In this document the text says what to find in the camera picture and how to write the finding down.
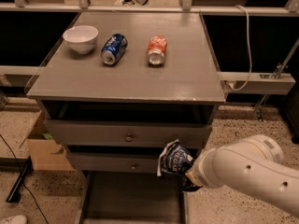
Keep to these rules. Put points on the black floor bar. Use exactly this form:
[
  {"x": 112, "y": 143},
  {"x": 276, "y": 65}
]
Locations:
[{"x": 24, "y": 167}]

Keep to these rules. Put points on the white shoe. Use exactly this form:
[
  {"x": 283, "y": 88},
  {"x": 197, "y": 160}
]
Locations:
[{"x": 18, "y": 219}]

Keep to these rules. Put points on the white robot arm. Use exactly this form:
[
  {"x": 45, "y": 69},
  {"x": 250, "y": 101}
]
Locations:
[{"x": 252, "y": 166}]

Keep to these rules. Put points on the grey drawer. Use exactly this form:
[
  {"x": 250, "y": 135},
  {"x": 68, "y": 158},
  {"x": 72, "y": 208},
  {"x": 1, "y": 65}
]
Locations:
[
  {"x": 115, "y": 159},
  {"x": 128, "y": 125},
  {"x": 132, "y": 198}
]

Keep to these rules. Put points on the grey top drawer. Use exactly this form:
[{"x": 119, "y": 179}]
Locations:
[{"x": 128, "y": 125}]

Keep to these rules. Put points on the metal frame railing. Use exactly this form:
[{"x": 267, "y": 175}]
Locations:
[{"x": 149, "y": 3}]

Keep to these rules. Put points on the grey bottom drawer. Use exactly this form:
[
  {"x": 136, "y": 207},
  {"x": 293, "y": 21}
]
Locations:
[{"x": 132, "y": 198}]

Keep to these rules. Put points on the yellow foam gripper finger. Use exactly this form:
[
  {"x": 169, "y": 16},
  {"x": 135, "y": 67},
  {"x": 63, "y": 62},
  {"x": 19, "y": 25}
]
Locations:
[{"x": 192, "y": 178}]

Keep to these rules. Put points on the blue soda can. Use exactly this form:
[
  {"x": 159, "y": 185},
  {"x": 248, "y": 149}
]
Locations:
[{"x": 114, "y": 48}]

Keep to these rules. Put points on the white ceramic bowl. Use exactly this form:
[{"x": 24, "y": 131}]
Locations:
[{"x": 81, "y": 39}]

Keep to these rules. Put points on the cardboard box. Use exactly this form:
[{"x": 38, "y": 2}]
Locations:
[{"x": 45, "y": 153}]

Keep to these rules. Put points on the blue chip bag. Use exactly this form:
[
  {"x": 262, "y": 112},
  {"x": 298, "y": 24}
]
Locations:
[{"x": 177, "y": 160}]

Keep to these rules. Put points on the orange soda can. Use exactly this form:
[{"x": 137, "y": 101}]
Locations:
[{"x": 156, "y": 50}]

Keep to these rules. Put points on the grey drawer cabinet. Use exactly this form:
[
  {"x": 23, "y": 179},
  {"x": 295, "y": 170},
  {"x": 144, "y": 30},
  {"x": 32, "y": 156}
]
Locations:
[{"x": 187, "y": 76}]

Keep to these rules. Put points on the grey middle drawer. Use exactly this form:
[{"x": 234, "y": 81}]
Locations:
[{"x": 115, "y": 159}]

